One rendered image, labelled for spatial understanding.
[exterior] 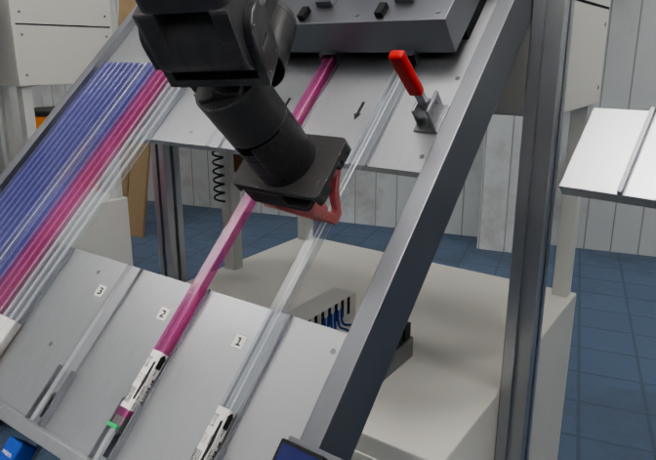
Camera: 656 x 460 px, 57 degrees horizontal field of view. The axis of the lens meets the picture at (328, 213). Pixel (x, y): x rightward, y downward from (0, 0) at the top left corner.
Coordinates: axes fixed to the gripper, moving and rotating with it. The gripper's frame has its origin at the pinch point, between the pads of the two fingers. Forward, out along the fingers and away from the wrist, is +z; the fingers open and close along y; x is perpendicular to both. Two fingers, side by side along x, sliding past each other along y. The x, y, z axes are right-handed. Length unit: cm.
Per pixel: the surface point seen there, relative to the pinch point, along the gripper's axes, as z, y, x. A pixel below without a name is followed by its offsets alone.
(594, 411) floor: 162, -7, -29
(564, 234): 63, -7, -36
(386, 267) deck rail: -0.7, -9.1, 4.5
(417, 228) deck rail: -0.1, -10.1, -0.3
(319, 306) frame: 40.0, 22.7, -1.6
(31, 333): 0.0, 31.4, 22.8
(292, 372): 0.1, -4.1, 16.0
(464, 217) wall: 264, 102, -144
